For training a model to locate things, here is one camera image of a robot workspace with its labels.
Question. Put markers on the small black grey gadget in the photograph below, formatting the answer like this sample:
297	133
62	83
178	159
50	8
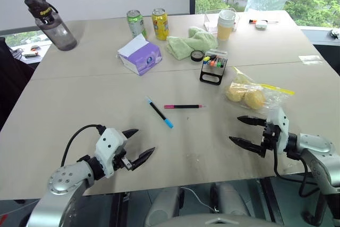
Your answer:
335	33

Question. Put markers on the round yellow bread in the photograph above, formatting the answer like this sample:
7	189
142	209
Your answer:
254	100
234	93

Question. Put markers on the black marker holder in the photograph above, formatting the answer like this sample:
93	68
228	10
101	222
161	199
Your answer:
212	74

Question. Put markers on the yellow drink can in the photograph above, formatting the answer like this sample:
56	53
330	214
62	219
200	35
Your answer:
160	26

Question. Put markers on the grey water bottle black lid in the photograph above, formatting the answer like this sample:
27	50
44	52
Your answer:
58	33

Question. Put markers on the black pen with pink cap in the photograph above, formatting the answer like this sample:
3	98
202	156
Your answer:
183	106

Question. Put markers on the clear tape strip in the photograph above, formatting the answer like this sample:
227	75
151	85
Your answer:
310	59

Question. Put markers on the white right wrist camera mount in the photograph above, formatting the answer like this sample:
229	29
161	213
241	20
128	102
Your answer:
281	123

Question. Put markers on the black pen with blue cap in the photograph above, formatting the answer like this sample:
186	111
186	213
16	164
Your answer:
159	112

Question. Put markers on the grey rounded robot body shape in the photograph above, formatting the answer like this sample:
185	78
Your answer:
229	197
163	205

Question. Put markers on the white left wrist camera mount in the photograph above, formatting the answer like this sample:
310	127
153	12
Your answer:
107	142

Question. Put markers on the green plastic object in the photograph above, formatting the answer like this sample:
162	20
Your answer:
219	64

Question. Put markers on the clear zip bag yellow strip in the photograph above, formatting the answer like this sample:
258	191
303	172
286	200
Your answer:
268	92

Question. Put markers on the small white device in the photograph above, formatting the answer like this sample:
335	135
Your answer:
261	25

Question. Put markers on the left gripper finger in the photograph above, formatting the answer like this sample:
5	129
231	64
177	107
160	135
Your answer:
143	156
130	132

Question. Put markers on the clear plastic container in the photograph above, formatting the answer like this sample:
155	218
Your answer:
210	22

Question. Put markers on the purple white tissue box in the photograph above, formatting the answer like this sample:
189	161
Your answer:
142	59

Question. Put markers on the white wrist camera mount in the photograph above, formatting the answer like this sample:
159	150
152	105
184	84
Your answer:
107	142
281	123

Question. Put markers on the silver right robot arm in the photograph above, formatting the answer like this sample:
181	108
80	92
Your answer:
318	155

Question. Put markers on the green drink can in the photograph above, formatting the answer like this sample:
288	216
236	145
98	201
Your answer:
136	25

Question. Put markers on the light green towel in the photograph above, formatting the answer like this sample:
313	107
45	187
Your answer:
186	45

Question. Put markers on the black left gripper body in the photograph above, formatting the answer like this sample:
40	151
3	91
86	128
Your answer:
119	159

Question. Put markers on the grey curved robot torso edge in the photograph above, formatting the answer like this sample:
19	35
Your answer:
220	220

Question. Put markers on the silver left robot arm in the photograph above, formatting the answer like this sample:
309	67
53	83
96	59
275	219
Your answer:
66	181

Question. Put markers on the black tape roll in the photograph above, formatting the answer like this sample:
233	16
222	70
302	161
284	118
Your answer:
197	55

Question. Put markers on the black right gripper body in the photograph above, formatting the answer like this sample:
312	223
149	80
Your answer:
271	136

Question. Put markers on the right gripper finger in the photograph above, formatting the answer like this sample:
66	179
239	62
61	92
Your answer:
251	146
252	121

